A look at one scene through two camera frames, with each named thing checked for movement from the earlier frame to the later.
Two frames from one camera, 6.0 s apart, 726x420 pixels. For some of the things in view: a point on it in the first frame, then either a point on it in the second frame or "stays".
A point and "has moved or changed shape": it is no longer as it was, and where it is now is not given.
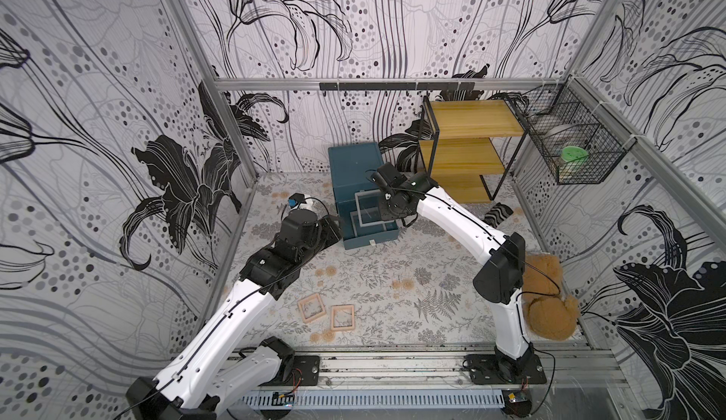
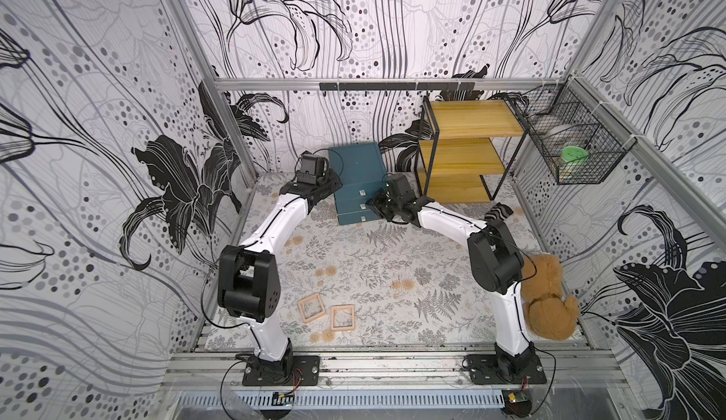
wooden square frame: [342, 317] stays
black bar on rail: [397, 85] stays
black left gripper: [330, 230] → [327, 173]
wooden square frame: [311, 307] stays
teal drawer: [350, 238] has moved or changed shape
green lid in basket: [569, 153] stays
